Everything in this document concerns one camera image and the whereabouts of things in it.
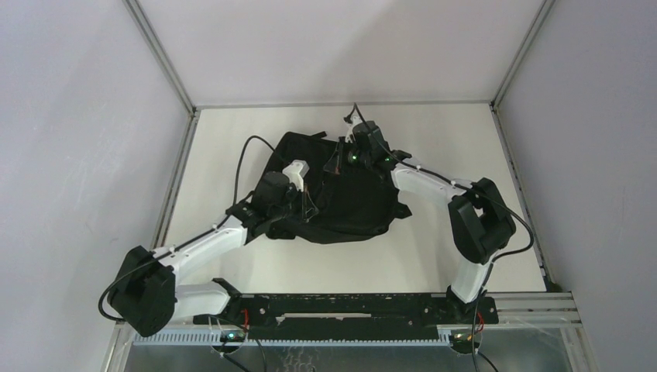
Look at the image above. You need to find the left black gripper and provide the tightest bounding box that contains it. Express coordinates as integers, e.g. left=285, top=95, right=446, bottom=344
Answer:
left=269, top=182, right=318, bottom=224

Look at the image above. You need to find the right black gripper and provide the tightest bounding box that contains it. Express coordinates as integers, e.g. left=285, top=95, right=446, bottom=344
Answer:
left=326, top=135, right=373, bottom=174

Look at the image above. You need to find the black backpack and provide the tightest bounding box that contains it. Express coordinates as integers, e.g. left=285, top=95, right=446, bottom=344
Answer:
left=263, top=132, right=412, bottom=244

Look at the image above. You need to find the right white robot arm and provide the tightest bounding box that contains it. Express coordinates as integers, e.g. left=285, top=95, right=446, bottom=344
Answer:
left=344, top=117, right=516, bottom=322

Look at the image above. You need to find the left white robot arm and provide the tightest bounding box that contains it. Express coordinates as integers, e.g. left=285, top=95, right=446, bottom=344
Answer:
left=98, top=170, right=305, bottom=337

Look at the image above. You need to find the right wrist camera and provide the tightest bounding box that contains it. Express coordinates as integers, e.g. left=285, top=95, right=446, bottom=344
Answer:
left=343, top=115, right=364, bottom=143

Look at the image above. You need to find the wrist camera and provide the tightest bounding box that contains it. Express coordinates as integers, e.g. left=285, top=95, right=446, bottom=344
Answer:
left=343, top=115, right=364, bottom=143
left=282, top=160, right=310, bottom=191

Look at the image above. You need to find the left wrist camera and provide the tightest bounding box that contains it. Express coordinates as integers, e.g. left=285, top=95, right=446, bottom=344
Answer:
left=282, top=160, right=310, bottom=191

